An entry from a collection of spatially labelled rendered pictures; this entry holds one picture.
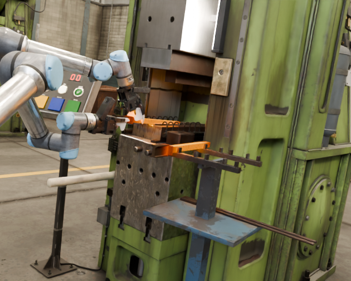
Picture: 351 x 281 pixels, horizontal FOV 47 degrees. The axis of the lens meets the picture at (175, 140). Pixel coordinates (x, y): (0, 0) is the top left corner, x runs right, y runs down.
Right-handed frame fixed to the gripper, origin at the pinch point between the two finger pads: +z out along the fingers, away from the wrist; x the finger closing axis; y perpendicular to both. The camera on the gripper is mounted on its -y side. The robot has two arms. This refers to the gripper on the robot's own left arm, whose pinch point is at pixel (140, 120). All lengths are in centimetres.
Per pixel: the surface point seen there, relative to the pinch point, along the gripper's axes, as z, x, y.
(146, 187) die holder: 28.6, 7.9, 13.9
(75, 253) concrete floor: 99, -67, 30
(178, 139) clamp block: 9.1, 18.8, -3.8
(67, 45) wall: 181, -798, -466
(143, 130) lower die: 9.2, -4.5, -3.7
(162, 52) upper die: -25.5, 2.0, -23.0
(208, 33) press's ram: -27, 13, -47
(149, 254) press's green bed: 57, 16, 29
